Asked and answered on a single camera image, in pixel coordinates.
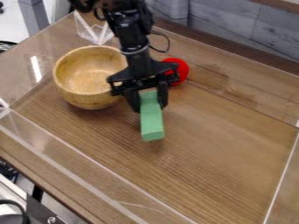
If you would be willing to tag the green rectangular block stick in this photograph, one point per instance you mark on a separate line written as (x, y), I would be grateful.
(151, 117)

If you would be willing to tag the clear acrylic tray enclosure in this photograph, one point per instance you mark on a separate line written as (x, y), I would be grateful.
(223, 169)

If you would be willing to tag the red felt tomato toy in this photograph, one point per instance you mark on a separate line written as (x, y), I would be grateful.
(183, 70)

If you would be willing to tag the grey post at back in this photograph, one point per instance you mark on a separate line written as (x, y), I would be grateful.
(34, 15)

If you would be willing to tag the black bracket with bolt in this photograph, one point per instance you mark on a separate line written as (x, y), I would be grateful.
(39, 214)

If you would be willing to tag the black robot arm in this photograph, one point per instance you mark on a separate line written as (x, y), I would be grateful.
(130, 21)

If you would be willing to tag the black table leg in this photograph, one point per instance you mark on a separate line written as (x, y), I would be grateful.
(38, 193)

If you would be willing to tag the light wooden bowl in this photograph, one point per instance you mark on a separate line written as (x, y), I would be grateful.
(81, 74)

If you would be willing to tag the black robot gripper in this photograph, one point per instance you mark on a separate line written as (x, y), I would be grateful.
(161, 78)

